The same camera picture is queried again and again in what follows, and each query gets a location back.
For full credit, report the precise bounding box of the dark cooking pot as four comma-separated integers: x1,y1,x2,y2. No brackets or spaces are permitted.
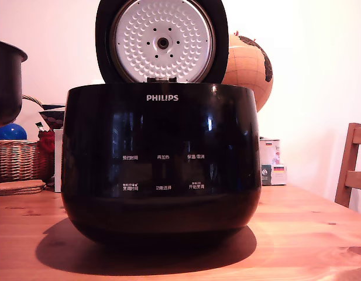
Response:
0,39,29,129

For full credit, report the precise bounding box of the black Philips rice cooker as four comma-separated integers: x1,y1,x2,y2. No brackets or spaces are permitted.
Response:
60,83,262,244

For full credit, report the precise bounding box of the rice cooker lid, dimpled plate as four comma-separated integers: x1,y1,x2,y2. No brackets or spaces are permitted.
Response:
95,0,229,86

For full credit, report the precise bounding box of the white printed carton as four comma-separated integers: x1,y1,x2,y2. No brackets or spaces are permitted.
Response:
259,136,282,166

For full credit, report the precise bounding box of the small dark green box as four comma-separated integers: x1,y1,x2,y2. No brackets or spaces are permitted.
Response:
261,164,273,187

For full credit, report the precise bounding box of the cork globe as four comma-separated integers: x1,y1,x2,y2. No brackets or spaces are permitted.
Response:
221,30,274,114

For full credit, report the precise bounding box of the white box with flag print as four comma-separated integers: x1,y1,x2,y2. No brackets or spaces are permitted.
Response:
270,163,288,186

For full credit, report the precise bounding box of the white upright box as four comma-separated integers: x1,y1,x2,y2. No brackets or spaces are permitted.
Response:
53,129,64,193

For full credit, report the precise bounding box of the patterned dark bowl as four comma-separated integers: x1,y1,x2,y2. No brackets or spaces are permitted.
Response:
38,104,66,131

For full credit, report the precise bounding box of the red knitted item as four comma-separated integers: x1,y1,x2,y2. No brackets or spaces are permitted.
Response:
37,130,56,179

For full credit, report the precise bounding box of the woven wicker basket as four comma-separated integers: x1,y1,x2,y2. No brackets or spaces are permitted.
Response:
0,139,53,184

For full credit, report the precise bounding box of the stack of cork coasters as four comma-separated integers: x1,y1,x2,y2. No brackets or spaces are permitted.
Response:
0,179,47,197

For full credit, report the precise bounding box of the blue ball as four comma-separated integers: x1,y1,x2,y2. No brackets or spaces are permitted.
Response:
0,123,28,142

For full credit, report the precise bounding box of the wooden chair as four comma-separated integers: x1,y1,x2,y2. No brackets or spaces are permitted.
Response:
334,122,361,209

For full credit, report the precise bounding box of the striped basket handle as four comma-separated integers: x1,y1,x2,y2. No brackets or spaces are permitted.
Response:
22,94,45,106

